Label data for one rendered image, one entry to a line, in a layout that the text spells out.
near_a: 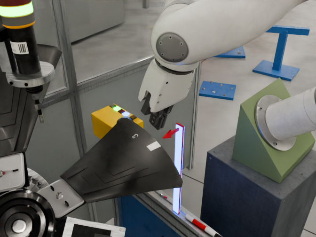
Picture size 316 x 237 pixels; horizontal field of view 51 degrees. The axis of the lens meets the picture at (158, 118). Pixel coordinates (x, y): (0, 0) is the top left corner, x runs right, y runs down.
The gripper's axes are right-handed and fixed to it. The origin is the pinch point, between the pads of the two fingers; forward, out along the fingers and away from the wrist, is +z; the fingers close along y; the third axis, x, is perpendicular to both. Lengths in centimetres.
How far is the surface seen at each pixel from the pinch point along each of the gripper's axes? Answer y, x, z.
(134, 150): 3.4, -1.2, 10.1
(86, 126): -23, -57, 70
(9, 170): 29.1, -7.1, 5.3
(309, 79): -315, -48, 145
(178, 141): -11.6, 0.0, 15.1
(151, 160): 1.8, 3.0, 10.1
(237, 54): -308, -139, 170
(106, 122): -8.4, -25.7, 30.1
